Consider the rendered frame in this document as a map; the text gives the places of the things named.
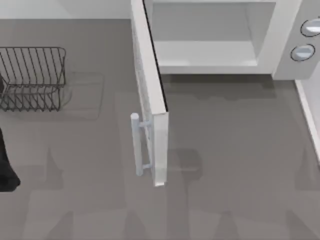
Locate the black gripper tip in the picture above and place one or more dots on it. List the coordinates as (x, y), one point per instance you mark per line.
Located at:
(6, 167)

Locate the white microwave door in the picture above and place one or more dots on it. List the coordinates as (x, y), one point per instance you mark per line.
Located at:
(155, 105)

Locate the grey microwave knob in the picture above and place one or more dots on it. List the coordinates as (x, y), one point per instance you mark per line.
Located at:
(302, 52)
(311, 27)

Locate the pale microwave oven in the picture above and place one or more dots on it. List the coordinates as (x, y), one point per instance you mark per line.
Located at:
(280, 37)

